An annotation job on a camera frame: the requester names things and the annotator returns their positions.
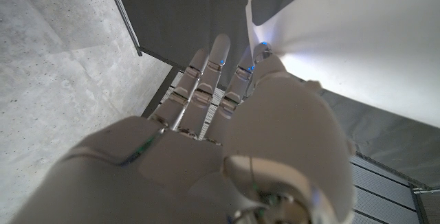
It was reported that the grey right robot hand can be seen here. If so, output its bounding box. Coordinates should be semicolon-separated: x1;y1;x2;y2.
10;33;357;224

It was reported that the white lint roller sheet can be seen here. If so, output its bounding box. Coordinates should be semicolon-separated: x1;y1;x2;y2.
245;0;440;128

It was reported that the black backdrop stand pole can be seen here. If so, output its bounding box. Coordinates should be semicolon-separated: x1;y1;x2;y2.
104;0;144;57

